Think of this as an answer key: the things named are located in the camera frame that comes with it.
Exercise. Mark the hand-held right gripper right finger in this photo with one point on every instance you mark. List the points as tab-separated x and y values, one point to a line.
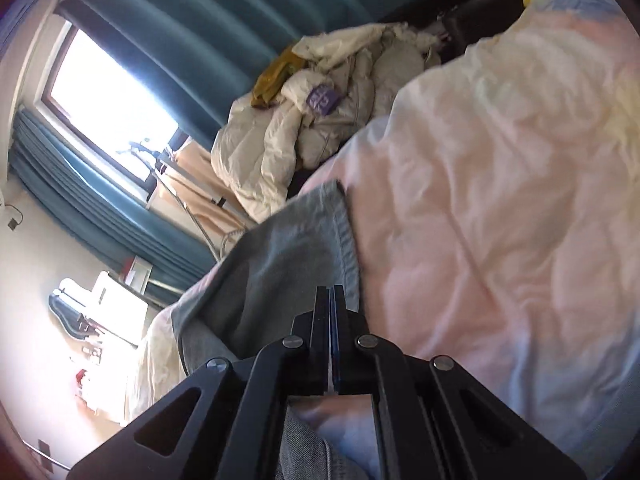
350	340

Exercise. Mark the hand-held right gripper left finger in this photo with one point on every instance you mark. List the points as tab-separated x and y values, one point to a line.
317	340

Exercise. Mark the blue denim jeans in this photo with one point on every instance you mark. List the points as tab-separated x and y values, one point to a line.
280	270

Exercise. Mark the white down jacket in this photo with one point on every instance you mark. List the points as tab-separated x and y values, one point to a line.
260	160

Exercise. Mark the white side table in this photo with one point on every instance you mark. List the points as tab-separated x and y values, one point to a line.
137	272

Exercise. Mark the white chair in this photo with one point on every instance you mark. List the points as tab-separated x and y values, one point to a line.
115	300

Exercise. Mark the white vanity desk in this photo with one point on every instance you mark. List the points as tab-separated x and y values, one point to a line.
105	375

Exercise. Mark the pastel duvet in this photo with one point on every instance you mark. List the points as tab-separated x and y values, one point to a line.
500	185

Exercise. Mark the garment steamer stand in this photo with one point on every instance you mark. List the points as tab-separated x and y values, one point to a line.
172	170

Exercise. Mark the red decoration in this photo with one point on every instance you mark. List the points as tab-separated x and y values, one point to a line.
80	377

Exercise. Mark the vanity mirror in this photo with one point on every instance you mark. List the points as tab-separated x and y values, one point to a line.
62	292

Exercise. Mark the mustard yellow garment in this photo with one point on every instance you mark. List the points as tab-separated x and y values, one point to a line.
275	80

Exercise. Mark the grey garment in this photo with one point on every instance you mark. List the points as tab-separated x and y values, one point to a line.
395	60

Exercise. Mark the narrow teal curtain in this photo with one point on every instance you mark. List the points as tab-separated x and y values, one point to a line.
75	185

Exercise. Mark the dark framed window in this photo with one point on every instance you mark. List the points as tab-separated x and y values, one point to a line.
100	90

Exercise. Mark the wide teal curtain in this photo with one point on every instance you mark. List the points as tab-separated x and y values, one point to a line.
200	20

